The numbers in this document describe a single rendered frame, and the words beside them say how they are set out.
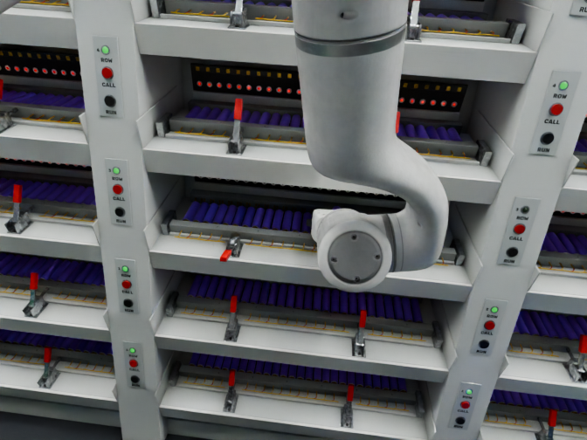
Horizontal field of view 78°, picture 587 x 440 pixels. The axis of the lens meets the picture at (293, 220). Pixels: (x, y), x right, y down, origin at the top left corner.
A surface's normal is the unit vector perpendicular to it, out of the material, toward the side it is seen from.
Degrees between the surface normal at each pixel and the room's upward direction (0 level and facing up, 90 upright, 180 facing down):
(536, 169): 90
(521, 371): 18
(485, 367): 90
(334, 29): 115
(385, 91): 102
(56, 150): 108
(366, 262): 78
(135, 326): 90
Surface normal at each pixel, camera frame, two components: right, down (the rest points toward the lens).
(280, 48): -0.11, 0.60
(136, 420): -0.08, 0.33
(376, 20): 0.32, 0.62
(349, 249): -0.07, 0.10
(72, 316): 0.04, -0.79
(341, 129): -0.27, 0.68
